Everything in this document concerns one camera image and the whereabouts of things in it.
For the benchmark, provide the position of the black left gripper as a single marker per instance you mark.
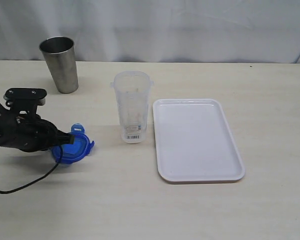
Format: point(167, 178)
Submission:
point(29, 135)

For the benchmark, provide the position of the blue container lid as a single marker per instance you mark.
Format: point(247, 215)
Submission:
point(75, 152)

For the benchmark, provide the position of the stainless steel cup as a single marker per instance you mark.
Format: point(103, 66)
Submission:
point(59, 55)

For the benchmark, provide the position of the clear plastic container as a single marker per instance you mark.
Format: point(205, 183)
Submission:
point(132, 91)

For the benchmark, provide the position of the white plastic tray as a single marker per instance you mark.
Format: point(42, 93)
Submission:
point(194, 143)

